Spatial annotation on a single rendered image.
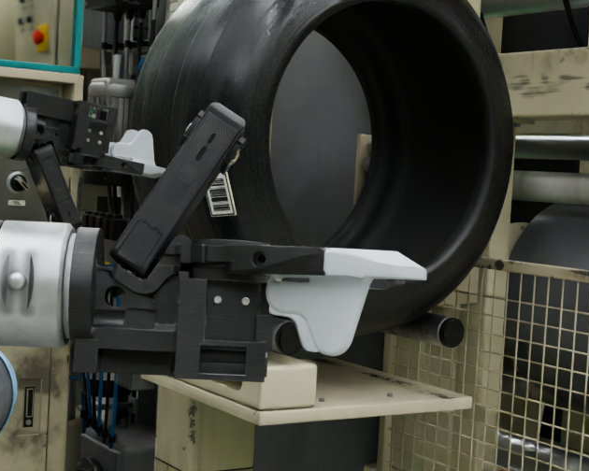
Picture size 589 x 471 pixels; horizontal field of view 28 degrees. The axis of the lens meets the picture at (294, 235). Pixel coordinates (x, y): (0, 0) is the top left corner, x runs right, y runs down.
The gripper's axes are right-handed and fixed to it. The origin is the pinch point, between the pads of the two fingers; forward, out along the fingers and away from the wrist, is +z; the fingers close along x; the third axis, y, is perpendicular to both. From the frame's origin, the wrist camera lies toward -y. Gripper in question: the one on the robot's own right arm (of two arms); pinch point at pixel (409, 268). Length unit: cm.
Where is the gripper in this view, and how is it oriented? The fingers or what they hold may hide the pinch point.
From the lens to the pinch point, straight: 71.9
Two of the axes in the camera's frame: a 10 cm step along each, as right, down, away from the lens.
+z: 10.0, 0.5, 0.6
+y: -0.5, 10.0, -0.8
